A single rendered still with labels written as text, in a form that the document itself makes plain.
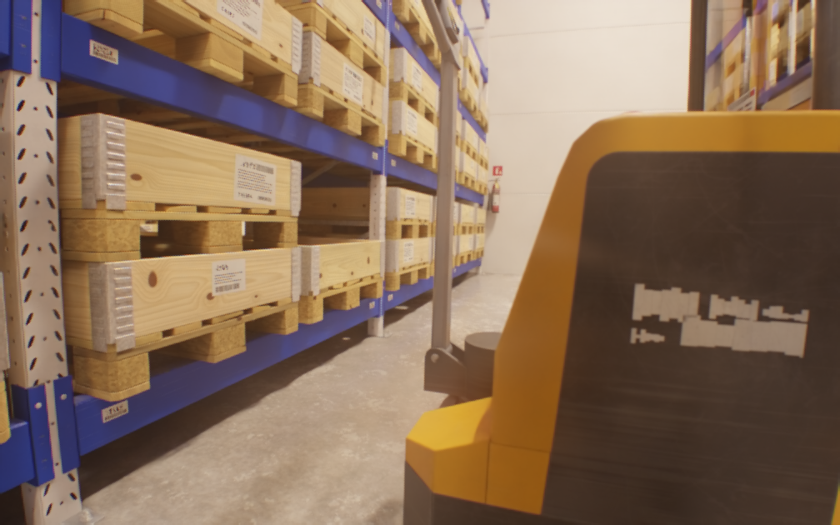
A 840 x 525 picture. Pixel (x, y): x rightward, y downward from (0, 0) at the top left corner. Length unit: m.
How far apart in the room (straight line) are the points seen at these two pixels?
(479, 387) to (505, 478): 0.34
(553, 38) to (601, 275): 6.58
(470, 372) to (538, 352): 0.41
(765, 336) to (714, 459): 0.19
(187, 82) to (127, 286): 0.63
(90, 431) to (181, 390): 0.28
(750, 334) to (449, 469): 0.49
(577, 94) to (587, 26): 1.00
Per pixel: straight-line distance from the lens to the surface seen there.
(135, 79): 1.36
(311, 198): 3.04
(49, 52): 1.25
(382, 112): 2.57
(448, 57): 1.11
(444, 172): 1.06
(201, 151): 1.37
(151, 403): 1.42
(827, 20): 0.85
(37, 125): 1.20
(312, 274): 1.85
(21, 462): 1.27
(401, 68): 2.93
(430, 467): 0.79
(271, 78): 1.81
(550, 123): 6.74
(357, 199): 2.86
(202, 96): 1.50
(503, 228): 6.60
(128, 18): 1.32
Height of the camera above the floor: 0.72
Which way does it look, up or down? 5 degrees down
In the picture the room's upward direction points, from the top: 2 degrees clockwise
